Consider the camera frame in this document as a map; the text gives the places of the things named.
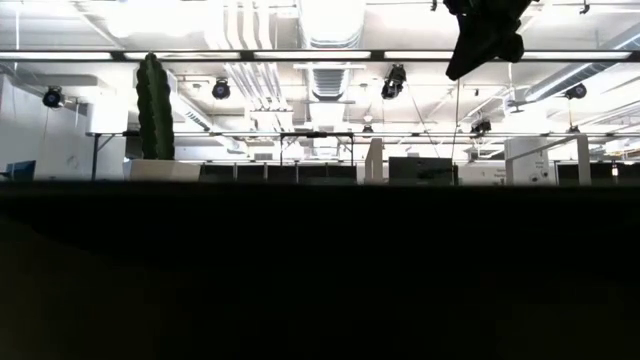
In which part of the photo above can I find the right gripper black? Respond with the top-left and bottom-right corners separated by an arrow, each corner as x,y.
443,0 -> 534,82

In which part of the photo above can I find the white perforated metal rack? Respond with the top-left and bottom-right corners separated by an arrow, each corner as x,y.
363,132 -> 592,187

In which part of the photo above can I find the white pillar with outlets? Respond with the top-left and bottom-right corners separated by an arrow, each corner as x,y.
503,137 -> 551,187

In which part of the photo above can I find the green cactus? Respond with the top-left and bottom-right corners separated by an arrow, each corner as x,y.
135,52 -> 176,161

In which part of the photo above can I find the white hexagonal planter pot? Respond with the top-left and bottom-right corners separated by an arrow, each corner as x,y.
122,158 -> 202,184

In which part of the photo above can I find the black partition screen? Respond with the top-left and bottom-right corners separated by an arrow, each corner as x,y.
199,163 -> 359,185
556,162 -> 640,186

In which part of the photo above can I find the computer monitor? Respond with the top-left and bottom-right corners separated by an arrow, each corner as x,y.
3,159 -> 37,183

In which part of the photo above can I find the silver ceiling air duct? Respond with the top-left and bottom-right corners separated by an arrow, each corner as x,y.
298,0 -> 367,50

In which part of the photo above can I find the white LED light bar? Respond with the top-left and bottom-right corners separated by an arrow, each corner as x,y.
123,51 -> 241,61
383,50 -> 454,60
253,50 -> 372,60
522,50 -> 632,61
0,51 -> 114,61

